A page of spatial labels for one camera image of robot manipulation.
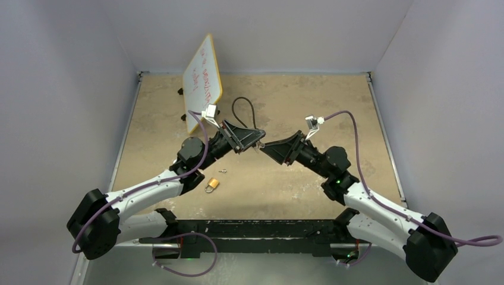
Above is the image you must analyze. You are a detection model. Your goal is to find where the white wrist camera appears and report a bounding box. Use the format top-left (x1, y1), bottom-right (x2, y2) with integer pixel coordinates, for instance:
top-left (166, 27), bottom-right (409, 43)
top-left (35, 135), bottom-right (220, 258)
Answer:
top-left (201, 104), bottom-right (220, 129)
top-left (305, 115), bottom-right (325, 140)

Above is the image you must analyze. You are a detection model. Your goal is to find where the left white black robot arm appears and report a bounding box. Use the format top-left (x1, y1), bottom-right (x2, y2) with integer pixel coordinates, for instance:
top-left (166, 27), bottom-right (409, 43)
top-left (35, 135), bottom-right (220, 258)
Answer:
top-left (67, 120), bottom-right (266, 259)

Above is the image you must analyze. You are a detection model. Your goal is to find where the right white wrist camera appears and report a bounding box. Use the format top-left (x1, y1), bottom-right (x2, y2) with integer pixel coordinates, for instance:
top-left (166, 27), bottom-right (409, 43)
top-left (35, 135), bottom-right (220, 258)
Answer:
top-left (305, 115), bottom-right (325, 140)

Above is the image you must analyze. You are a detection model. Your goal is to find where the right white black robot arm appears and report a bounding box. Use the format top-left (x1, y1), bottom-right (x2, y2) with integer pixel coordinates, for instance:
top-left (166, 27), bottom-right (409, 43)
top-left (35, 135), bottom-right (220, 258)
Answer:
top-left (261, 131), bottom-right (458, 283)

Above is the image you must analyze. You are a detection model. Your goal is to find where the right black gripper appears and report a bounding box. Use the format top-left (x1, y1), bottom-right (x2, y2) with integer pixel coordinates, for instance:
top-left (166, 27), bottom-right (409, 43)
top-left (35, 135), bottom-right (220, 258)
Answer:
top-left (260, 131), bottom-right (331, 179)

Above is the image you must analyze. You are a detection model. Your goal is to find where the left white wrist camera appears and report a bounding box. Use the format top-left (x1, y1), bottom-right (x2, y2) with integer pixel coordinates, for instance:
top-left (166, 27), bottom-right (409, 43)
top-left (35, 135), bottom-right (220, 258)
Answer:
top-left (201, 104), bottom-right (220, 129)

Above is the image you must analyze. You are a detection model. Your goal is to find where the yellow framed whiteboard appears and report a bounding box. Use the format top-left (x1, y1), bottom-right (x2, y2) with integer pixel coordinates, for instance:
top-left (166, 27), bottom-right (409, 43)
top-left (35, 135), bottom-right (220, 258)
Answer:
top-left (182, 33), bottom-right (223, 134)

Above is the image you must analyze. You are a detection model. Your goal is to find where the black cable padlock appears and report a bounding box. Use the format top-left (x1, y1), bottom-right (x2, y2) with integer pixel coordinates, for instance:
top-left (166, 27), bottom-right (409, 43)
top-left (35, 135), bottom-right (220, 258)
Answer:
top-left (231, 96), bottom-right (264, 137)

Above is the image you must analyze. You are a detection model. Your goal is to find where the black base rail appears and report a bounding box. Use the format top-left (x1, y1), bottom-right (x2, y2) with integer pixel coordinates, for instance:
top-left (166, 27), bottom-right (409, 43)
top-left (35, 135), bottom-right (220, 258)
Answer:
top-left (139, 218), bottom-right (367, 262)

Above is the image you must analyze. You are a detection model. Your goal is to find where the brass padlock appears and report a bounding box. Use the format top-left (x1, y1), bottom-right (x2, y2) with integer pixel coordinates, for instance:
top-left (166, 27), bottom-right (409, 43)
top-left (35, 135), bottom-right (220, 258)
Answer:
top-left (204, 178), bottom-right (220, 194)

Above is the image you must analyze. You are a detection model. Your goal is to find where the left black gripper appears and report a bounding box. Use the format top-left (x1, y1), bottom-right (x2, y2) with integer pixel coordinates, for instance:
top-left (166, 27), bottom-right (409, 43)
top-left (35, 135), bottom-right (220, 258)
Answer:
top-left (197, 120), bottom-right (264, 171)

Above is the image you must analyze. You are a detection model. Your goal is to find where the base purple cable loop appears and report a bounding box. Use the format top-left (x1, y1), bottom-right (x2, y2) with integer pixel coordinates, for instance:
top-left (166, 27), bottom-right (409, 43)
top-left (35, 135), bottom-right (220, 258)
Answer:
top-left (147, 232), bottom-right (219, 278)

